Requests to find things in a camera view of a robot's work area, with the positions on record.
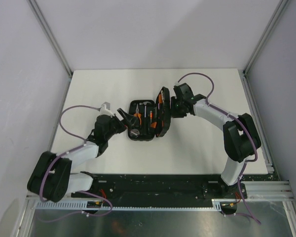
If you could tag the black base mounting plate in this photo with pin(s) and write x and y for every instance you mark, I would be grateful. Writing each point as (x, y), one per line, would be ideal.
(159, 189)

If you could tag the orange handled pliers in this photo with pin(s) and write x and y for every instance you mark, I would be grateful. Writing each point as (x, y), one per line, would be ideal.
(137, 114)

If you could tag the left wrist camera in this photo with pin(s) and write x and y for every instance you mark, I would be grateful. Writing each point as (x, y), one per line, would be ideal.
(106, 108)

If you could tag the orange handled screwdriver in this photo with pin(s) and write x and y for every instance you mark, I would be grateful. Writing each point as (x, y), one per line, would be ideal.
(160, 97)

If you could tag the claw hammer black handle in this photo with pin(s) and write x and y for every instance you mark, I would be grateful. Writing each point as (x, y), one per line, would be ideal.
(145, 103)

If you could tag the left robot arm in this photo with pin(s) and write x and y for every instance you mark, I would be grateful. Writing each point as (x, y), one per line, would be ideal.
(52, 177)

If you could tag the black plastic tool case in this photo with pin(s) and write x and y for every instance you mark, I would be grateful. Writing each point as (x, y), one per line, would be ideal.
(161, 115)

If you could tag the grey slotted cable duct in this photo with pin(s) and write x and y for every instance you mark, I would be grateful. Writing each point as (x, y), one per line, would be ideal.
(91, 205)

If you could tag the left aluminium frame post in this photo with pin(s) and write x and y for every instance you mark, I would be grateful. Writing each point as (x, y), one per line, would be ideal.
(35, 8)

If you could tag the aluminium frame post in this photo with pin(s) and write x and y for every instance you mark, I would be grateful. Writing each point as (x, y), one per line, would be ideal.
(35, 8)
(269, 29)

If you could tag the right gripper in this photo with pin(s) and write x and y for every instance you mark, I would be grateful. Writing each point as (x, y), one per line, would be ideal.
(174, 113)

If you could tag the tape measure in case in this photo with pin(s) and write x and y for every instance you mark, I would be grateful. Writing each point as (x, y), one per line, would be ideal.
(134, 133)

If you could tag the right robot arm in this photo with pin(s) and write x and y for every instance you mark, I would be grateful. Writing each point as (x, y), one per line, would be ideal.
(240, 136)

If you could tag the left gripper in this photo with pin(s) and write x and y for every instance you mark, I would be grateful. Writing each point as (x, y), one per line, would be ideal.
(129, 119)

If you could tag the right aluminium frame post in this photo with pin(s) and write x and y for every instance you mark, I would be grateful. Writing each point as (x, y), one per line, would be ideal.
(269, 29)

